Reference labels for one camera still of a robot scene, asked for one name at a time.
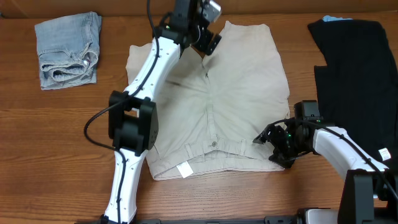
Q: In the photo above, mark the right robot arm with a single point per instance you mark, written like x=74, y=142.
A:
x=370, y=189

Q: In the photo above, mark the beige khaki shorts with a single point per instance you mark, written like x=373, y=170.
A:
x=211, y=108

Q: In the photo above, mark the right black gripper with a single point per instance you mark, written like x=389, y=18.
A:
x=277, y=143

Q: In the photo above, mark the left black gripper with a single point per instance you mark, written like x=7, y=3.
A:
x=204, y=41

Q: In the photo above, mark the folded light blue jeans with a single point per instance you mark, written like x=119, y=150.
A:
x=68, y=50

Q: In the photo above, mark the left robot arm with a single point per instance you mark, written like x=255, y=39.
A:
x=132, y=114

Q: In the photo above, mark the black t-shirt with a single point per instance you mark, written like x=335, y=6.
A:
x=357, y=87

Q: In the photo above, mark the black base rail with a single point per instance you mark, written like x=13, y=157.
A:
x=211, y=221

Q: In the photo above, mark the light blue cloth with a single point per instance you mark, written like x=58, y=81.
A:
x=328, y=18

